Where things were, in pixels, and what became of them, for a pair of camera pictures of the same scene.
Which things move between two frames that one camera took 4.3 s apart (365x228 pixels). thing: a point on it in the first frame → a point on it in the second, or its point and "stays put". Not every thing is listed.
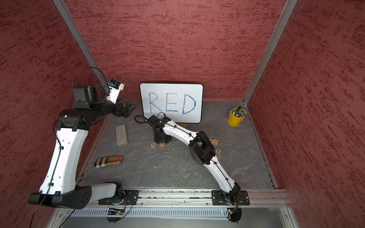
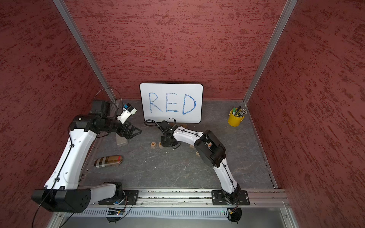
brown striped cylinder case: x=109 y=160 stays put
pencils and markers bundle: x=238 y=112 stays put
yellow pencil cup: x=234 y=120 stays put
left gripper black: x=126 y=112 → x=129 y=135
